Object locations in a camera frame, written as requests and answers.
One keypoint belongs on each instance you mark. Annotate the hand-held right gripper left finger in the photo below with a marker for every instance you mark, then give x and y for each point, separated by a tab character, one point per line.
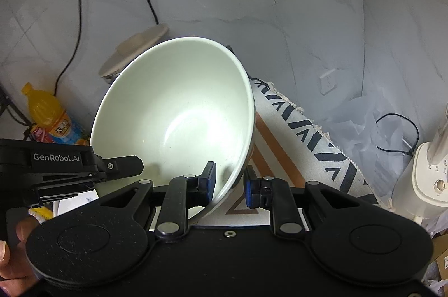
211	179

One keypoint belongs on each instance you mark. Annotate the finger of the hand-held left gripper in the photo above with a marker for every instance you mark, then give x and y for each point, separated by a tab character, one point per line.
122	165

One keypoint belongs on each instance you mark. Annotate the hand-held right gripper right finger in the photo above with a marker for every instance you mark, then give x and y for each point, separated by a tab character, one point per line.
249	192

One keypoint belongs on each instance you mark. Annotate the pale green bowl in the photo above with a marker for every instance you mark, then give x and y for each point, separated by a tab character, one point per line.
175	108

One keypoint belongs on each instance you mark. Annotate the person's left hand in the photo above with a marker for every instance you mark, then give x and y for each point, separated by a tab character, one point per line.
17	262

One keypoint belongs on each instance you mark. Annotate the yellow packet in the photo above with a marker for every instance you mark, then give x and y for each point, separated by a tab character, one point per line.
40	214

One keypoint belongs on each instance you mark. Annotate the patterned white tablecloth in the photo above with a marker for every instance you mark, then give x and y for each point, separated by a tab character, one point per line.
280	150

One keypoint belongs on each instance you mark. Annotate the orange juice bottle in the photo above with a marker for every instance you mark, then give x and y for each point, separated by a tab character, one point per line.
52	118

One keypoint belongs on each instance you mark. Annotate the black metal rack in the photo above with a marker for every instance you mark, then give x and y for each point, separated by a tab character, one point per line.
5	101

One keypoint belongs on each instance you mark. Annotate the clear plastic sheet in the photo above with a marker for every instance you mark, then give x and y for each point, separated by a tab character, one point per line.
353	129

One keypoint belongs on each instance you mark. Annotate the glass kettle with beige lid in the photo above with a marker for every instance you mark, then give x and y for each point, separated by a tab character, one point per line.
136	44

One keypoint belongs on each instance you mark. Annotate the white appliance with knob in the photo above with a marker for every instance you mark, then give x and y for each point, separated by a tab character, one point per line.
423	185

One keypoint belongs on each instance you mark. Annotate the cardboard box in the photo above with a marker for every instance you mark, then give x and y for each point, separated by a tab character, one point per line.
439	258

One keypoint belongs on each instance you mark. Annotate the white wall socket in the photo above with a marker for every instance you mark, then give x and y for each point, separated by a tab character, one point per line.
328	81

